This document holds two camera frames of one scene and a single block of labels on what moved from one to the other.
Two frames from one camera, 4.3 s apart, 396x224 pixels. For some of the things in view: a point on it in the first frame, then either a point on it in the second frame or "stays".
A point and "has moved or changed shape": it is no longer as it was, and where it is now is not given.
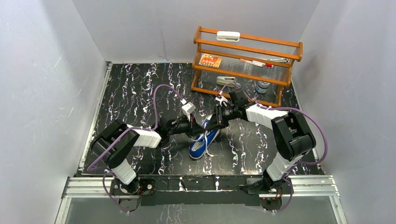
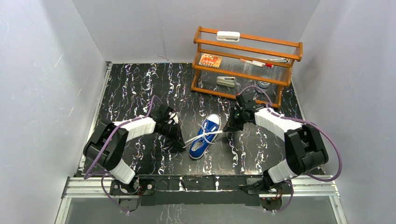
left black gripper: [191, 126] → [173, 133]
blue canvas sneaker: [200, 144] stays
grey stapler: [223, 80] stays
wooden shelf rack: [260, 67] stays
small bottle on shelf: [262, 87] stays
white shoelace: [205, 135] has moved or changed shape
